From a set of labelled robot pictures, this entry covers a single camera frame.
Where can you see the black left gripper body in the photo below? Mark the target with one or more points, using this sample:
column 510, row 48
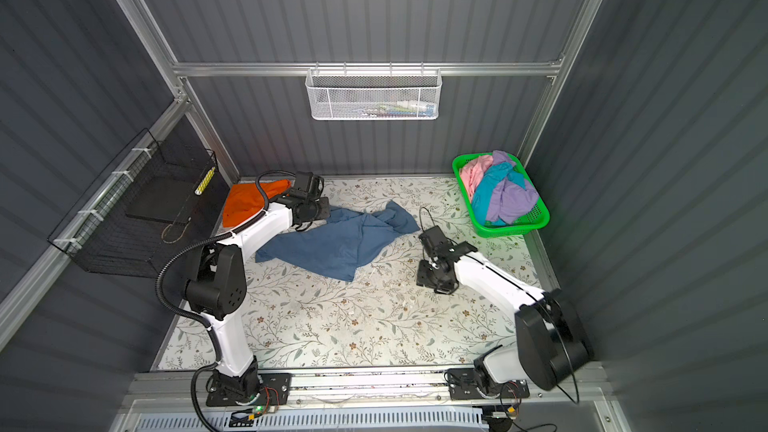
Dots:
column 318, row 208

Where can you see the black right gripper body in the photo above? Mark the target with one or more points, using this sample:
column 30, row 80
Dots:
column 427, row 275

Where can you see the blue t shirt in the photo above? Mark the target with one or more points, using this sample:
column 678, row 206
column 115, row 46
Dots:
column 347, row 241

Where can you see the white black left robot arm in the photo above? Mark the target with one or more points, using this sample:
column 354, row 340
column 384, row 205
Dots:
column 217, row 289

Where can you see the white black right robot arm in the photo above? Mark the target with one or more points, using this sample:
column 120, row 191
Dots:
column 551, row 341

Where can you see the folded orange t shirt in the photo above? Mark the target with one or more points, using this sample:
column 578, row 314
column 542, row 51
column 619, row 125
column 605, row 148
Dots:
column 244, row 201

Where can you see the teal t shirt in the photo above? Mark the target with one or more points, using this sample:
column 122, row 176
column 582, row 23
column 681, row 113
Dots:
column 480, row 202

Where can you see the purple t shirt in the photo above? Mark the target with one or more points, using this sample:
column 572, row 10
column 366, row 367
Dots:
column 512, row 195

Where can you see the pink t shirt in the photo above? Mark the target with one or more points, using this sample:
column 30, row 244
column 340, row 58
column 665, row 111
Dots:
column 472, row 173

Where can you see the green plastic laundry basket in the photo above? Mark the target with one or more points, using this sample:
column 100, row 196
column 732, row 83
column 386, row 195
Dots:
column 534, row 220

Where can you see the items in white basket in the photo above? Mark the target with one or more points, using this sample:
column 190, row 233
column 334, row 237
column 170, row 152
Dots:
column 400, row 109

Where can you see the white wire mesh basket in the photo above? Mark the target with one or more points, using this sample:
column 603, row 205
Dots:
column 333, row 97

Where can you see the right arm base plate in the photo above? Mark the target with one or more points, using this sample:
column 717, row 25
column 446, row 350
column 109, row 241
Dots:
column 466, row 384

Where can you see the black wire cage basket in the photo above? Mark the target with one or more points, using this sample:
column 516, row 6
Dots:
column 145, row 211

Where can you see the white slotted cable duct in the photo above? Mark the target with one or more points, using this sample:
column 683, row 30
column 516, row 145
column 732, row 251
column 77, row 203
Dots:
column 430, row 418

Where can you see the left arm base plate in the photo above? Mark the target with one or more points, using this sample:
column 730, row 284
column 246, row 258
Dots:
column 257, row 389

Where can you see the aluminium mounting rail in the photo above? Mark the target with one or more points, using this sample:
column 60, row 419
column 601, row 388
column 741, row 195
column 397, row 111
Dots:
column 360, row 386

